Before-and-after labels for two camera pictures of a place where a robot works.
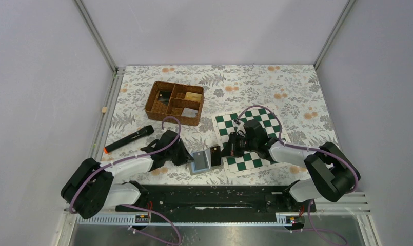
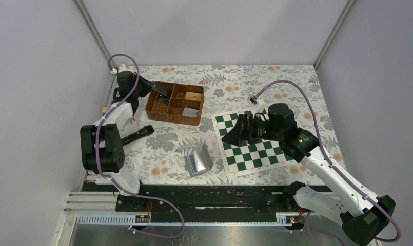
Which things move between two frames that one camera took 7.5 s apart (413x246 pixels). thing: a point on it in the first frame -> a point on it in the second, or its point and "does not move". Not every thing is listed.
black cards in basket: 164,96 does not move
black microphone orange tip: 148,130 does not move
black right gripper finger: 226,151 -> 234,136
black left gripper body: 173,156 -> 143,88
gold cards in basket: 193,96 does not move
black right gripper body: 245,144 -> 263,130
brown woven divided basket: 183,101 does not move
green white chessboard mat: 250,161 does not move
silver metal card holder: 202,161 does not move
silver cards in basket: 189,112 does not move
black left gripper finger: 184,156 -> 163,87
